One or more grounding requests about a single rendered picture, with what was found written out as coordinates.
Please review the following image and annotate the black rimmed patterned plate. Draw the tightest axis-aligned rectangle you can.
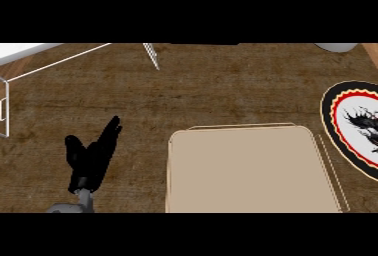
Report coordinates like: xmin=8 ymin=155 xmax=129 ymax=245
xmin=319 ymin=80 xmax=378 ymax=183

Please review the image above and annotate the beige tray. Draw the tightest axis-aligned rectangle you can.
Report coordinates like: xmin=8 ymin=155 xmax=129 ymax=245
xmin=164 ymin=122 xmax=352 ymax=214

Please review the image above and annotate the white wire rack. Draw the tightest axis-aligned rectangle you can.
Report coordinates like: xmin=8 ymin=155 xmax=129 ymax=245
xmin=0 ymin=42 xmax=163 ymax=139

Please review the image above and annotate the grey round object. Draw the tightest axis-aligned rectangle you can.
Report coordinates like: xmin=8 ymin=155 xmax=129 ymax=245
xmin=313 ymin=42 xmax=361 ymax=54

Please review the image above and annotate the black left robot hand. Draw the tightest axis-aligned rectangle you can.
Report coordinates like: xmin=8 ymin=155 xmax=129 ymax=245
xmin=64 ymin=115 xmax=124 ymax=195

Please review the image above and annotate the white appliance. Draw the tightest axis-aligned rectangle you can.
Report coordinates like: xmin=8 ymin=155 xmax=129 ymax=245
xmin=0 ymin=42 xmax=65 ymax=67

